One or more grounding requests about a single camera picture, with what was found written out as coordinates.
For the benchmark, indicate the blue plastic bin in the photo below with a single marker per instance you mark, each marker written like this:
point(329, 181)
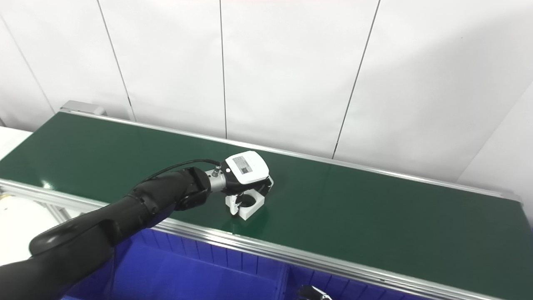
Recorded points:
point(187, 275)
point(354, 289)

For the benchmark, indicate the aluminium conveyor leg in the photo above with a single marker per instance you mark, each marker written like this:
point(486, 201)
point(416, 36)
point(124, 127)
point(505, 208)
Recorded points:
point(62, 212)

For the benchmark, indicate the green conveyor belt aluminium frame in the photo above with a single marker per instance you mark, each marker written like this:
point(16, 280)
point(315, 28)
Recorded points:
point(374, 208)

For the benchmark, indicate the white square part with hole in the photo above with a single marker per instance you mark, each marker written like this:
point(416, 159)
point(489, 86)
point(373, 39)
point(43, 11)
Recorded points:
point(252, 210)

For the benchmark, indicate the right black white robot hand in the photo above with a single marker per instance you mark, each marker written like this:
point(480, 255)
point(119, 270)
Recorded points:
point(312, 293)

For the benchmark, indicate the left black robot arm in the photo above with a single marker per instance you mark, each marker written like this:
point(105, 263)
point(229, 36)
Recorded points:
point(104, 229)

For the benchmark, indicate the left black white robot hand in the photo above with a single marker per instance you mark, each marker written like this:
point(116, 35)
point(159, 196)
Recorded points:
point(247, 166)

